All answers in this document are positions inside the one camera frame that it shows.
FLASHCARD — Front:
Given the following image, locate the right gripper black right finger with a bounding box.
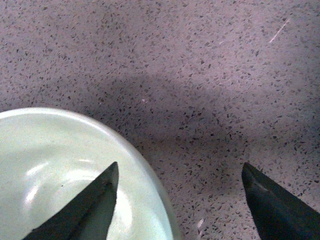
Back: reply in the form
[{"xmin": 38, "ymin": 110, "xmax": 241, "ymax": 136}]
[{"xmin": 241, "ymin": 162, "xmax": 320, "ymax": 240}]

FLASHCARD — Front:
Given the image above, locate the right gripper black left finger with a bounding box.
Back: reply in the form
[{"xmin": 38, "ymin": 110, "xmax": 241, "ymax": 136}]
[{"xmin": 24, "ymin": 161, "xmax": 119, "ymax": 240}]

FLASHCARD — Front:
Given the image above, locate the green bowl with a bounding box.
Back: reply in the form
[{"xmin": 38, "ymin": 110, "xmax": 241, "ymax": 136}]
[{"xmin": 0, "ymin": 107, "xmax": 182, "ymax": 240}]

